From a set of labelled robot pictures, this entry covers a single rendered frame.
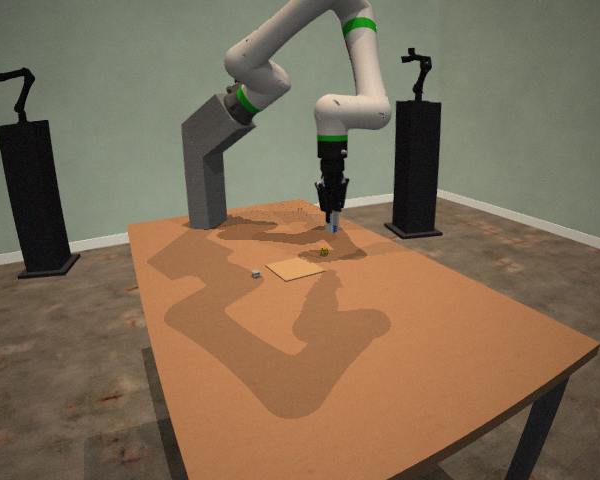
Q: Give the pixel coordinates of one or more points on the tan square mat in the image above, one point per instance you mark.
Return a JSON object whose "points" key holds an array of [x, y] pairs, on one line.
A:
{"points": [[294, 268]]}

